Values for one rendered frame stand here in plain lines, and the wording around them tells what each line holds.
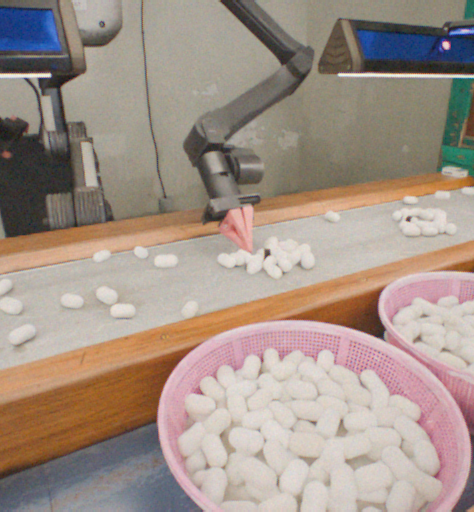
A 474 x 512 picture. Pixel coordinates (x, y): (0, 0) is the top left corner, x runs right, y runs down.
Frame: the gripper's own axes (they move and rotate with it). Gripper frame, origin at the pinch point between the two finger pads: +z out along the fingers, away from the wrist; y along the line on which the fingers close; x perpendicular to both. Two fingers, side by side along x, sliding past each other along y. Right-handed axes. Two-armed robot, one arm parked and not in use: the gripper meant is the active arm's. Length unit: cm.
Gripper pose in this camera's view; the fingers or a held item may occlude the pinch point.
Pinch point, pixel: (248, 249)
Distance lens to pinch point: 73.7
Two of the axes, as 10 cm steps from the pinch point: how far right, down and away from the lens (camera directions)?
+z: 3.7, 8.7, -3.4
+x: -3.2, 4.6, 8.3
